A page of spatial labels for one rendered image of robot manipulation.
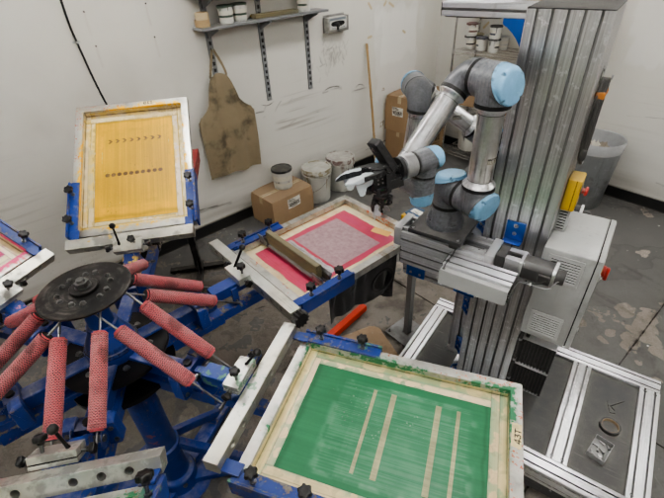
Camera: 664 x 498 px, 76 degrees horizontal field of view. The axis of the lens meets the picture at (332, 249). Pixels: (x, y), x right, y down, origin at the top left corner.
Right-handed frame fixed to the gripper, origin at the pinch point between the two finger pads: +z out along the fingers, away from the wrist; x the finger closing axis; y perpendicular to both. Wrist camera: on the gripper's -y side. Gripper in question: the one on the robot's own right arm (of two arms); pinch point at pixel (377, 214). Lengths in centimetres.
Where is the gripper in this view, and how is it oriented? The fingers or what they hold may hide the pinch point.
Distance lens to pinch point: 238.3
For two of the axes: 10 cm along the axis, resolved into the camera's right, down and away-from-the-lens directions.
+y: 6.6, 4.2, -6.3
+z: 0.5, 8.1, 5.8
